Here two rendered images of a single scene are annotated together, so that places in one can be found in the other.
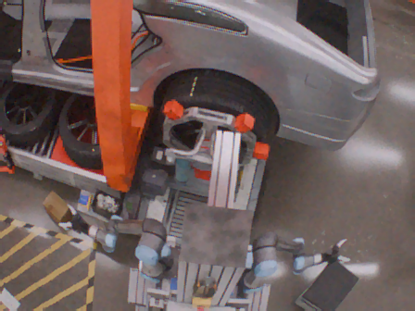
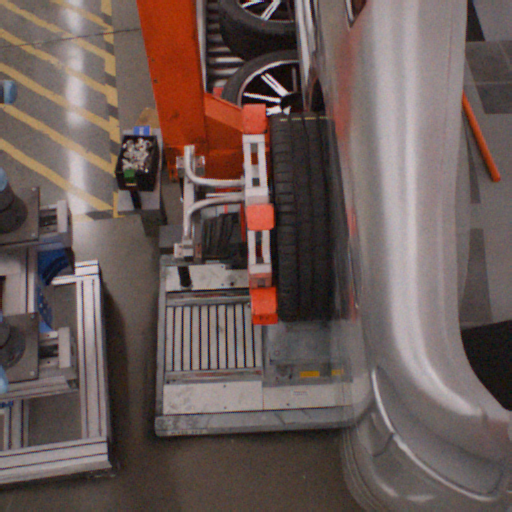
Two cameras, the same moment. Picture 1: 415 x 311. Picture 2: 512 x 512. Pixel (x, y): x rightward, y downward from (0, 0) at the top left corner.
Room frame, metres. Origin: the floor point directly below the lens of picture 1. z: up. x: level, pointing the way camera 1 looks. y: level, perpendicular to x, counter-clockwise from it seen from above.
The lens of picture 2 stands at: (1.73, -1.38, 2.77)
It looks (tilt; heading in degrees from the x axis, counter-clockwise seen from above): 57 degrees down; 85
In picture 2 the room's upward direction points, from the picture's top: 3 degrees counter-clockwise
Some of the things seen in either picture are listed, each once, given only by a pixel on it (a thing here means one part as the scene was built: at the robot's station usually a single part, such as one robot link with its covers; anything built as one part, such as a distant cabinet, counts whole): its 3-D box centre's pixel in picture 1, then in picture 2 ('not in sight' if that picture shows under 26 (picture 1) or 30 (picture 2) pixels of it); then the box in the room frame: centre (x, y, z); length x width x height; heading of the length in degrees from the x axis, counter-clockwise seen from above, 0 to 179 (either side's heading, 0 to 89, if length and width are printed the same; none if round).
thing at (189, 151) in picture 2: (188, 137); (214, 160); (1.76, 0.12, 1.03); 0.19 x 0.18 x 0.11; 175
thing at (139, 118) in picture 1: (132, 122); (277, 132); (2.02, 0.51, 0.69); 0.52 x 0.17 x 0.35; 175
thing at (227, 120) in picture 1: (208, 139); (257, 219); (1.88, 0.01, 0.85); 0.54 x 0.07 x 0.54; 85
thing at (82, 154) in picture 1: (95, 123); (296, 119); (2.15, 0.84, 0.39); 0.66 x 0.66 x 0.24
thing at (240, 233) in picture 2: (206, 150); (235, 220); (1.81, 0.01, 0.85); 0.21 x 0.14 x 0.14; 175
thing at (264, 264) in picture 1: (257, 272); not in sight; (0.93, -0.35, 1.19); 0.15 x 0.12 x 0.55; 15
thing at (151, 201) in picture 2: (105, 209); (141, 170); (1.47, 0.63, 0.44); 0.43 x 0.17 x 0.03; 85
